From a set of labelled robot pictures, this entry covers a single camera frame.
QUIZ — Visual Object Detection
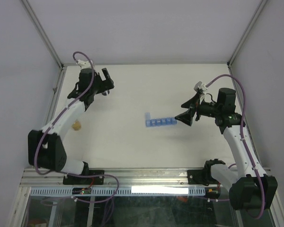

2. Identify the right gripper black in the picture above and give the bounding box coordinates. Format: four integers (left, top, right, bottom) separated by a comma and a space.
175, 92, 222, 126

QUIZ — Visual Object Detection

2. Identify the white cap pill bottle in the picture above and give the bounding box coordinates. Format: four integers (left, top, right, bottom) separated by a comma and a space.
102, 90, 110, 96

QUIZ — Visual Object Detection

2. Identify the blue weekly pill organizer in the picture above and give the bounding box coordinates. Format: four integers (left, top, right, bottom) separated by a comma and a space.
145, 112, 178, 128

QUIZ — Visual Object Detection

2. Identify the amber pill bottle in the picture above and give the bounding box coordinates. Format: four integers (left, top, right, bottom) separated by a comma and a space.
72, 121, 81, 131

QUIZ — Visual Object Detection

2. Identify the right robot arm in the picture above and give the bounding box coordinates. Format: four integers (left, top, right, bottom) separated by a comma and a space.
175, 88, 278, 210

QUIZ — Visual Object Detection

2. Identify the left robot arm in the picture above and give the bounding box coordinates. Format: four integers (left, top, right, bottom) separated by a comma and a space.
28, 68, 115, 184

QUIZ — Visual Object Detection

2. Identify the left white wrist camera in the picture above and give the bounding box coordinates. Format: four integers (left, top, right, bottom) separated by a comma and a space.
76, 60, 92, 69

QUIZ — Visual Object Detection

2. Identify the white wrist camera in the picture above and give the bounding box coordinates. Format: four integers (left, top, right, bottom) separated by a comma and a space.
194, 81, 208, 95
76, 60, 92, 69

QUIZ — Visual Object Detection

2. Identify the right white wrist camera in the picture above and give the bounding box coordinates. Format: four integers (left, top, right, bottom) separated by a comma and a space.
194, 81, 208, 95

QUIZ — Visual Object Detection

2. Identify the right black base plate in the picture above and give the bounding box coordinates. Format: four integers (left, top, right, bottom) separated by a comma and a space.
187, 169, 208, 186

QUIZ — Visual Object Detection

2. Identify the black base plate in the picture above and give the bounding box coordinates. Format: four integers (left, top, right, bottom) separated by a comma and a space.
62, 169, 105, 186
187, 169, 208, 186

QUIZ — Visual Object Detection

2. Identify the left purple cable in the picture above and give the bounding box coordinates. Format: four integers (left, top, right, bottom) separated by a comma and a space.
33, 51, 120, 204

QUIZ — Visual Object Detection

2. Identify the aluminium mounting rail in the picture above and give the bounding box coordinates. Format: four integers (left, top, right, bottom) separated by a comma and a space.
21, 167, 274, 187

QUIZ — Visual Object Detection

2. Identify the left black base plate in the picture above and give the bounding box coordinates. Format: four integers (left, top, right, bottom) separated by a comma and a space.
62, 169, 105, 186

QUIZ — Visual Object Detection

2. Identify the slotted grey cable duct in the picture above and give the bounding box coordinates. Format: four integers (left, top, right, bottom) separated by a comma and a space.
30, 186, 205, 197

